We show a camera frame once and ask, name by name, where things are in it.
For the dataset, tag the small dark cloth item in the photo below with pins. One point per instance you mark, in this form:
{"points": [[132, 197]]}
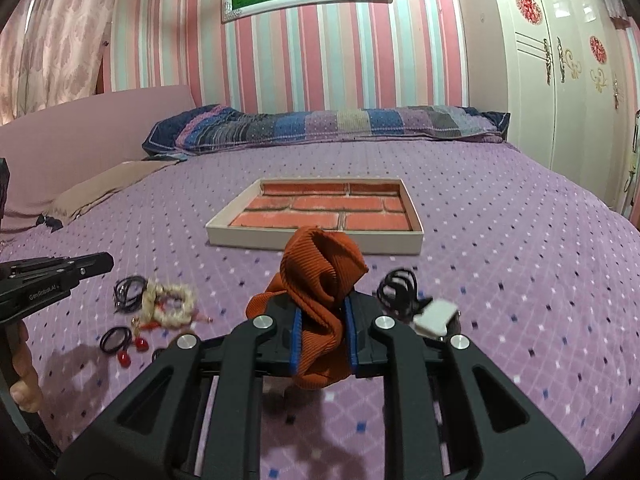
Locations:
{"points": [[53, 224]]}

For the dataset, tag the orange fabric scrunchie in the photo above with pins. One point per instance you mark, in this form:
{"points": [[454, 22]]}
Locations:
{"points": [[318, 270]]}

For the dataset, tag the shallow tray with brick lining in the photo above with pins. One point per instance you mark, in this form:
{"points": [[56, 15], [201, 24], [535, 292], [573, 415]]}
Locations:
{"points": [[377, 214]]}

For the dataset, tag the left hand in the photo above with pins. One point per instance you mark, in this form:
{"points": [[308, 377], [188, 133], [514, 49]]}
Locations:
{"points": [[26, 391]]}

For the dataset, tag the purple dotted bedspread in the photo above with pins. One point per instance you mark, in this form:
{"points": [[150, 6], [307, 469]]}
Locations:
{"points": [[546, 277]]}

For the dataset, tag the black tie with red beads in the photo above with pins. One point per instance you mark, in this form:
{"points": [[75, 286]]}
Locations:
{"points": [[116, 342]]}

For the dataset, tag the pink patterned curtain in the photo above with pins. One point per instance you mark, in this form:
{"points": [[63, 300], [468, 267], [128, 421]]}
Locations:
{"points": [[51, 53]]}

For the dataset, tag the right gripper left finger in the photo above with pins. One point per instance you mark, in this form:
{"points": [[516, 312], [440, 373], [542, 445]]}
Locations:
{"points": [[282, 350]]}

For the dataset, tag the white decorated wardrobe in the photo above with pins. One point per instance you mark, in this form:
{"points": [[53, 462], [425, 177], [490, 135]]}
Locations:
{"points": [[566, 90]]}

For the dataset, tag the white hair clip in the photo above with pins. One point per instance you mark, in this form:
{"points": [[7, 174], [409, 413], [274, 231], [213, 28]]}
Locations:
{"points": [[439, 319]]}

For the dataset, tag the patchwork striped pillow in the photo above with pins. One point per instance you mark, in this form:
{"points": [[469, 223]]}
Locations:
{"points": [[217, 128]]}

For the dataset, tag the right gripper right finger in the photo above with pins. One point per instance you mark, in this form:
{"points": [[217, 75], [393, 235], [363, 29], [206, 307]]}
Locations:
{"points": [[367, 356]]}

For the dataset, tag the pink headboard cushion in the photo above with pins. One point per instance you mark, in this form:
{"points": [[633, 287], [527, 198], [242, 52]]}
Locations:
{"points": [[50, 151]]}

